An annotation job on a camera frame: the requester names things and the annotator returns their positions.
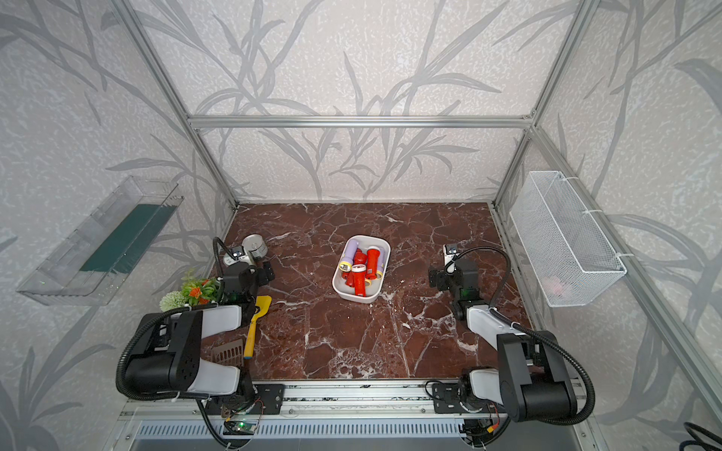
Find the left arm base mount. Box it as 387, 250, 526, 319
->
205, 383, 286, 418

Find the white wire mesh basket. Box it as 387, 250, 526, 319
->
511, 171, 627, 307

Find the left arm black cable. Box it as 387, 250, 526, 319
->
115, 236, 238, 402

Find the silver round tin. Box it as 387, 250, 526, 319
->
242, 234, 268, 259

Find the yellow toy shovel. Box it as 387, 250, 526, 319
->
243, 295, 273, 360

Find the artificial flower plant pot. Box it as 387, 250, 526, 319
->
159, 270, 221, 312

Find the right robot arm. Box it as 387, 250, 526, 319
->
429, 259, 581, 426

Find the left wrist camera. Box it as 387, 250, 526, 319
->
223, 246, 259, 267

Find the purple flashlight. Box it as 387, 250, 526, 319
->
338, 239, 358, 272
376, 248, 387, 278

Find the clear acrylic wall shelf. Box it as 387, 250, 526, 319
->
17, 176, 184, 306

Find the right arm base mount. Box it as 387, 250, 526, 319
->
424, 380, 506, 415

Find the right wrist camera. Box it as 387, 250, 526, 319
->
443, 244, 459, 274

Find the pink object in basket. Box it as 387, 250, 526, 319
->
543, 276, 570, 299

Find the white plastic storage box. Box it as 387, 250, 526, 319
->
332, 235, 391, 304

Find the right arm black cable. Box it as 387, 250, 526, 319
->
447, 246, 597, 427

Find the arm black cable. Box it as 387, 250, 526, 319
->
115, 236, 238, 402
447, 246, 597, 427

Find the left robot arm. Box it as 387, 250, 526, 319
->
116, 261, 275, 401

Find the brown plastic comb grid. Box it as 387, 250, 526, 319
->
212, 337, 244, 368

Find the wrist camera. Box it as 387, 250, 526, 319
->
223, 246, 259, 267
443, 244, 459, 274

